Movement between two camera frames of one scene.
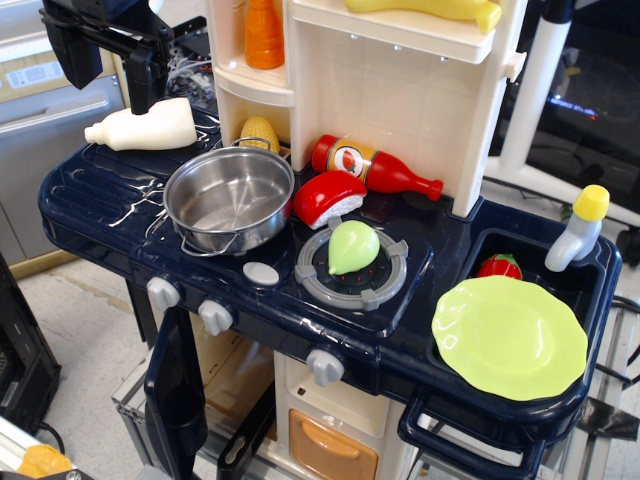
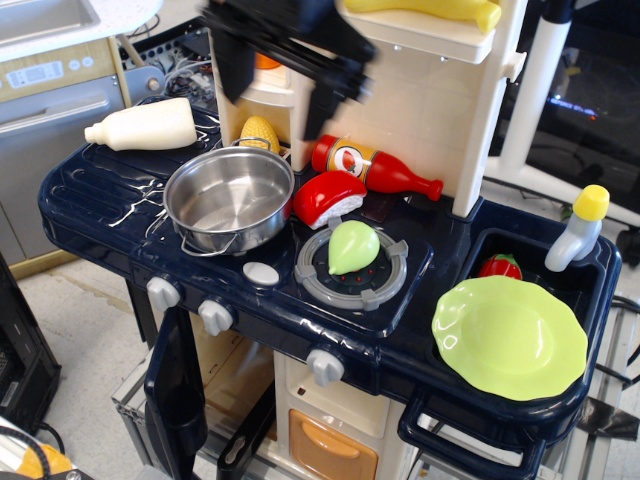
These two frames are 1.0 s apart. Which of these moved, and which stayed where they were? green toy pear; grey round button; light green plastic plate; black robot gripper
Moved: black robot gripper
Stayed: light green plastic plate; green toy pear; grey round button
